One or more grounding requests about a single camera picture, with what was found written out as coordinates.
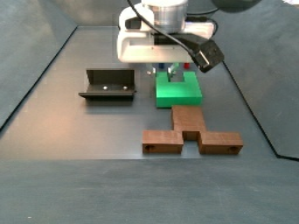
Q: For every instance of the green U-shaped block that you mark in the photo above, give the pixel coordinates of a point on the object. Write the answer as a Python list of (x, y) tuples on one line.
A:
[(177, 93)]

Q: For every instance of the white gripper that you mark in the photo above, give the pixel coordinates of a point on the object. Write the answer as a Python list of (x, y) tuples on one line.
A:
[(135, 42)]

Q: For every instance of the brown wooden T-shaped block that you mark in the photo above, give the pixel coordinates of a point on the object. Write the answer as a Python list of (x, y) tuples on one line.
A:
[(189, 128)]

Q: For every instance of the red cylindrical peg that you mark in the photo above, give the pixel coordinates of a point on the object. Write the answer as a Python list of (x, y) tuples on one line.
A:
[(187, 66)]

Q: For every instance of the black angled fixture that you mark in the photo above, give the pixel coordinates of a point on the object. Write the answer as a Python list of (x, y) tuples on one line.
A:
[(110, 83)]

